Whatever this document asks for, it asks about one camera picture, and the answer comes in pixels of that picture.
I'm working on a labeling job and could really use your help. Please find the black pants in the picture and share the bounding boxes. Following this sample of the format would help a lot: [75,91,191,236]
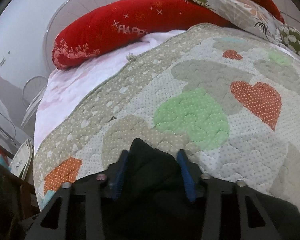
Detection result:
[115,139,300,239]

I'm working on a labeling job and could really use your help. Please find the heart pattern quilt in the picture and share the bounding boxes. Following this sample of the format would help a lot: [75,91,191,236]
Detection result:
[33,24,300,211]

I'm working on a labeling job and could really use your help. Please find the white pink bed sheet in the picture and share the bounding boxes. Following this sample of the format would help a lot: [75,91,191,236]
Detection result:
[34,30,183,151]

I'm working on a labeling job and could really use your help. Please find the small round white fan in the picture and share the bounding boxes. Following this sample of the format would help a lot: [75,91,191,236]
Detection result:
[22,76,48,108]

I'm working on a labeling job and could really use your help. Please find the long red bolster pillow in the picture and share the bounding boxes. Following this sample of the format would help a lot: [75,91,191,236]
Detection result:
[52,0,230,69]

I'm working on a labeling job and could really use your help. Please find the olive white spotted pillow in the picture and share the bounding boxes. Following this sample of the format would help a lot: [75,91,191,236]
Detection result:
[279,24,300,56]

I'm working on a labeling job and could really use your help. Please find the floral grey pillow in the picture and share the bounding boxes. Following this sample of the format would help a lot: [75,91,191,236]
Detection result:
[191,0,282,45]

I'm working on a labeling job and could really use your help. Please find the round pale headboard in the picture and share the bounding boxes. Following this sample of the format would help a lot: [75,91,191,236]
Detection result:
[43,0,120,73]

